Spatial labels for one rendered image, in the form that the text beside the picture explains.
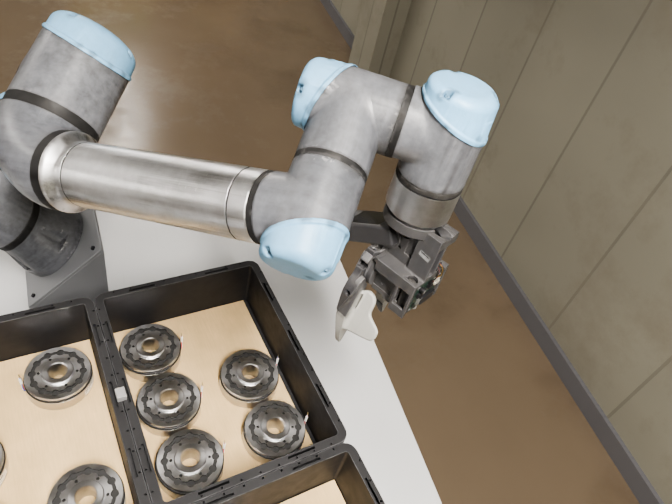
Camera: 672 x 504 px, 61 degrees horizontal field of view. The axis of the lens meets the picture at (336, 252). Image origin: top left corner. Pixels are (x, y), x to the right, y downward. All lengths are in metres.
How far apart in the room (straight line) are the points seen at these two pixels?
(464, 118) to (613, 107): 1.67
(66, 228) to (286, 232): 0.76
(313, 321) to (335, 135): 0.84
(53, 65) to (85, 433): 0.57
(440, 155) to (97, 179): 0.36
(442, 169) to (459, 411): 1.67
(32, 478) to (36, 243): 0.43
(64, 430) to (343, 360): 0.58
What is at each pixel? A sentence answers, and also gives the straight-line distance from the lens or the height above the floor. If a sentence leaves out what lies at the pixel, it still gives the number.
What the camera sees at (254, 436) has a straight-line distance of 0.99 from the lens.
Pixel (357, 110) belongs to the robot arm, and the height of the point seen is 1.46.
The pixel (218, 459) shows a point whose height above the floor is 0.86.
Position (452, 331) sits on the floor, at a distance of 2.39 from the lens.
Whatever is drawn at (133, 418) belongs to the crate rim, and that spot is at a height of 0.93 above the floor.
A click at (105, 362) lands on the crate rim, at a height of 0.93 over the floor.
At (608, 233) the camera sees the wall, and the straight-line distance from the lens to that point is 2.22.
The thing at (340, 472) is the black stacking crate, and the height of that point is 0.86.
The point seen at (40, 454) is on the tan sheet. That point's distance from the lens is 1.04.
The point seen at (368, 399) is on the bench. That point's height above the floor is 0.70.
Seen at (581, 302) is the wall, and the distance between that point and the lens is 2.35.
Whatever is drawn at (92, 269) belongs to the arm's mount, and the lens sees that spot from 1.20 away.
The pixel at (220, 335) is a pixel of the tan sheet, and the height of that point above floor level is 0.83.
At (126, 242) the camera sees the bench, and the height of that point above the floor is 0.70.
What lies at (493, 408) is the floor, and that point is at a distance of 2.26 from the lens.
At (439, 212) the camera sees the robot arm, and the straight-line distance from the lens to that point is 0.61.
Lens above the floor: 1.75
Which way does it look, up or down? 44 degrees down
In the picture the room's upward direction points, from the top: 16 degrees clockwise
